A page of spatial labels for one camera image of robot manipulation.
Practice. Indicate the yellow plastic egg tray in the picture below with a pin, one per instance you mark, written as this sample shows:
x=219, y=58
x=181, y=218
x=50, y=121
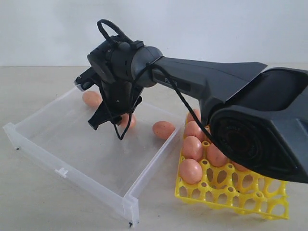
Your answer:
x=225, y=187

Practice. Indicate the clear plastic drawer bin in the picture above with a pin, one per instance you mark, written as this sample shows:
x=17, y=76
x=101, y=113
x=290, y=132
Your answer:
x=58, y=138

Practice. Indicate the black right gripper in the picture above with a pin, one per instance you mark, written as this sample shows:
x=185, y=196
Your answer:
x=119, y=98

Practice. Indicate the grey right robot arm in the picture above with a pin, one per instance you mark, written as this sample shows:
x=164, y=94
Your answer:
x=258, y=116

